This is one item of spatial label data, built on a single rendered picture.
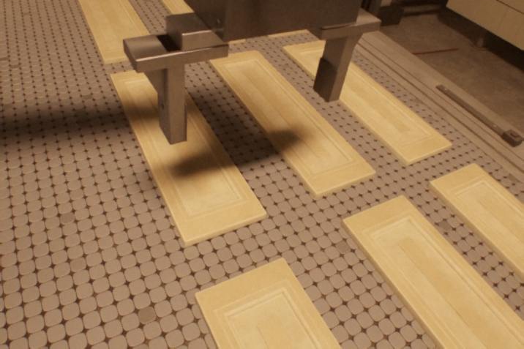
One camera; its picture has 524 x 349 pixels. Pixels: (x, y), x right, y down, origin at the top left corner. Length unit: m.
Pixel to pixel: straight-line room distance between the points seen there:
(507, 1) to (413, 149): 3.12
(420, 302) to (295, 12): 0.60
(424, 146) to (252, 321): 0.71
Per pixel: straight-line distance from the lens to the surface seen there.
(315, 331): 0.77
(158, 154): 1.00
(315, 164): 1.03
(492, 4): 4.26
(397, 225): 0.97
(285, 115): 1.16
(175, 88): 0.56
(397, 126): 1.25
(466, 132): 1.39
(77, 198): 0.96
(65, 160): 1.05
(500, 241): 1.08
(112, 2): 1.80
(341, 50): 0.71
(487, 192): 1.19
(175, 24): 0.55
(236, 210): 0.89
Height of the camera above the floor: 1.58
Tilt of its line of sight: 41 degrees down
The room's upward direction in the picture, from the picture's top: 9 degrees clockwise
